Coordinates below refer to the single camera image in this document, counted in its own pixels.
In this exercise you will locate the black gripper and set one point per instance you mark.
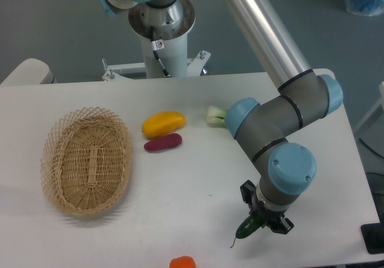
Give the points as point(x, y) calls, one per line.
point(272, 214)

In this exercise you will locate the green cucumber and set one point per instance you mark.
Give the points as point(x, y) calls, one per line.
point(249, 225)

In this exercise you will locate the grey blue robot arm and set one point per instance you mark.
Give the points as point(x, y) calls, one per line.
point(286, 169)

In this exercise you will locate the orange bell pepper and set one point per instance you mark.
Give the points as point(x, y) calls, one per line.
point(183, 262)

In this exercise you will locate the white green bok choy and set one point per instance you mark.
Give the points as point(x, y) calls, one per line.
point(215, 116)

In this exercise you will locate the black device at edge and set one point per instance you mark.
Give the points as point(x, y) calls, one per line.
point(373, 237)

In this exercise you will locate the purple sweet potato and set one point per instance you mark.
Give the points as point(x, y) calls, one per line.
point(165, 142)

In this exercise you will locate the yellow mango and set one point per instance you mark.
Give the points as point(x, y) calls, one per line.
point(162, 123)

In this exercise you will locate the woven wicker basket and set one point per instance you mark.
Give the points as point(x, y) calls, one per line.
point(86, 161)

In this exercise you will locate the white chair armrest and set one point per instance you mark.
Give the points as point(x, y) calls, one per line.
point(30, 72)

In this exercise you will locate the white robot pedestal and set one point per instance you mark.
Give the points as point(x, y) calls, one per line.
point(163, 34)

